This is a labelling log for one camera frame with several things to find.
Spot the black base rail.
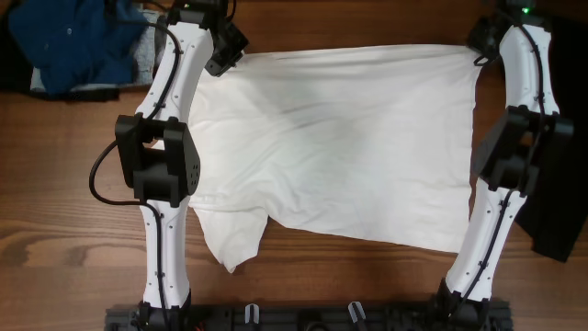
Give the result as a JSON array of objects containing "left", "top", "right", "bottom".
[{"left": 104, "top": 302, "right": 515, "bottom": 331}]

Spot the light grey folded garment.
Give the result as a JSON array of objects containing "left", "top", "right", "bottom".
[{"left": 30, "top": 5, "right": 164, "bottom": 93}]

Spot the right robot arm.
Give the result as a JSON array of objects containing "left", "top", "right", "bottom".
[{"left": 425, "top": 1, "right": 573, "bottom": 330}]

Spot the white t-shirt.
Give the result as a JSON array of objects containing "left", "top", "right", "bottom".
[{"left": 189, "top": 44, "right": 480, "bottom": 270}]

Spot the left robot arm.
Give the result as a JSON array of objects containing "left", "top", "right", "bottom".
[{"left": 115, "top": 0, "right": 248, "bottom": 330}]

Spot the blue button shirt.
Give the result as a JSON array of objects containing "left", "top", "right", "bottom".
[{"left": 7, "top": 0, "right": 147, "bottom": 95}]

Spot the black garment at right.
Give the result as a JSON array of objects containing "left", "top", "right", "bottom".
[{"left": 516, "top": 16, "right": 587, "bottom": 263}]

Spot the black garment under pile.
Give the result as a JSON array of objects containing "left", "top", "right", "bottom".
[{"left": 1, "top": 0, "right": 119, "bottom": 102}]

